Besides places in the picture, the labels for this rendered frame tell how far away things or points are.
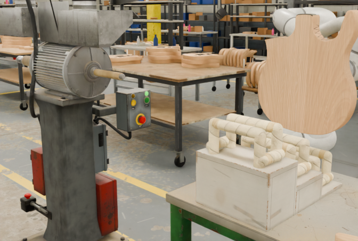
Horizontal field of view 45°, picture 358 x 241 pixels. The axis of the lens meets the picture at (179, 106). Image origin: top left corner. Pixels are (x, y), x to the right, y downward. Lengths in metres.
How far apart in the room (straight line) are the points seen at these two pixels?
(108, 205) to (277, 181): 1.40
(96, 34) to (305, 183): 0.94
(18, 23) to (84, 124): 0.59
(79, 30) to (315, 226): 1.15
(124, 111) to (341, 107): 1.14
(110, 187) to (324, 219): 1.36
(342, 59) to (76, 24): 1.03
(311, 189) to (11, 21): 1.66
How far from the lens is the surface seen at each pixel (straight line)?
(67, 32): 1.90
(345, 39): 1.43
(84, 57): 2.03
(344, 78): 1.44
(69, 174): 2.29
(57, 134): 2.21
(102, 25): 1.73
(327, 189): 1.56
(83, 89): 2.04
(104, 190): 2.41
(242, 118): 1.33
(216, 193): 1.34
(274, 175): 1.22
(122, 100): 2.21
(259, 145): 1.20
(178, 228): 1.51
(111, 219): 2.51
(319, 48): 1.47
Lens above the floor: 1.53
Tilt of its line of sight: 13 degrees down
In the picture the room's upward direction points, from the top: straight up
